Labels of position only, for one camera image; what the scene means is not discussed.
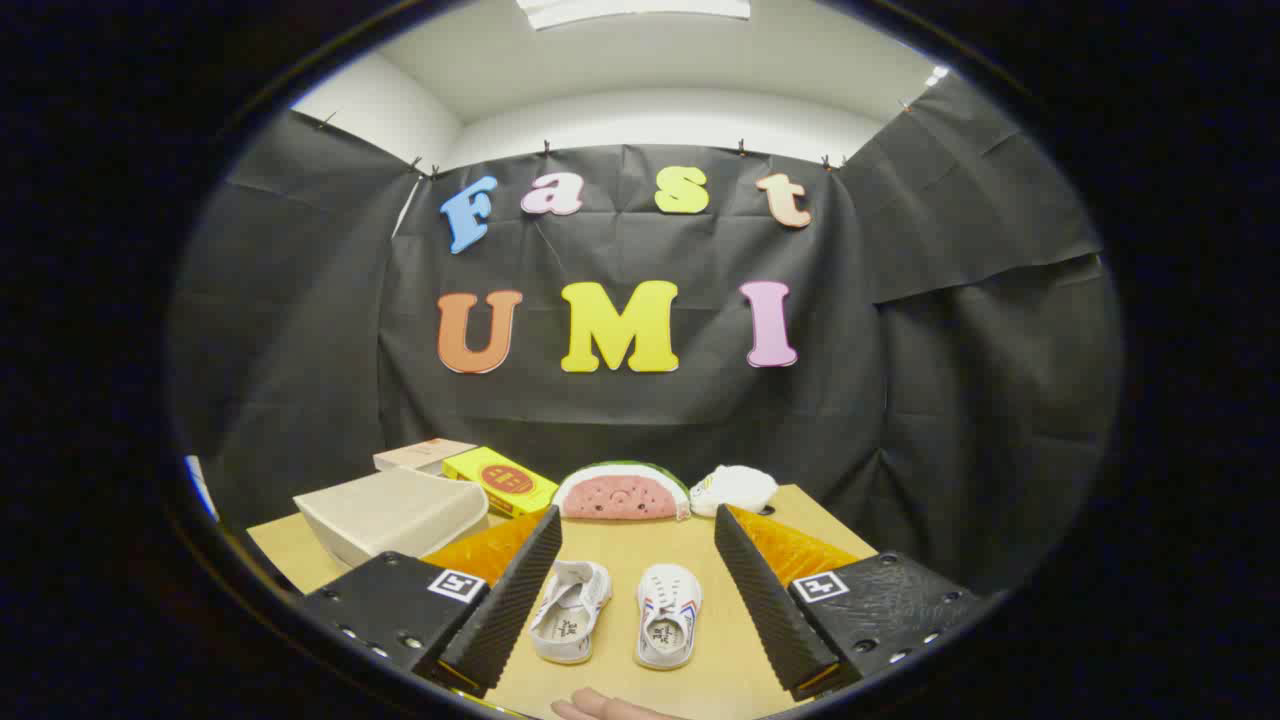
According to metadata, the white canvas shoe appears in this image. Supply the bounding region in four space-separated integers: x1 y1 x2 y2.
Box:
634 563 703 671
529 560 613 665

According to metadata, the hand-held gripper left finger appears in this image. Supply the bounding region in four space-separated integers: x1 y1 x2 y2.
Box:
300 505 563 699

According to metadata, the watermelon slice plush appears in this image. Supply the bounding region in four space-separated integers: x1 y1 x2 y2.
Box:
551 461 692 522

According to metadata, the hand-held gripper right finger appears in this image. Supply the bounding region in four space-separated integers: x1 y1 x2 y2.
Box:
714 504 1001 701

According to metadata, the beige storage box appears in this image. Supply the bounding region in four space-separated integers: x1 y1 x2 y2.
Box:
293 467 491 569

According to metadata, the large ceiling light panel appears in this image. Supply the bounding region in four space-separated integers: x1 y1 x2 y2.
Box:
517 0 751 29

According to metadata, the white plush toy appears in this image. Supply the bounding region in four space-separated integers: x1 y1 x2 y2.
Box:
689 465 779 518

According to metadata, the yellow book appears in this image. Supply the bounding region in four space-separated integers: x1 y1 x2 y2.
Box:
441 446 559 519

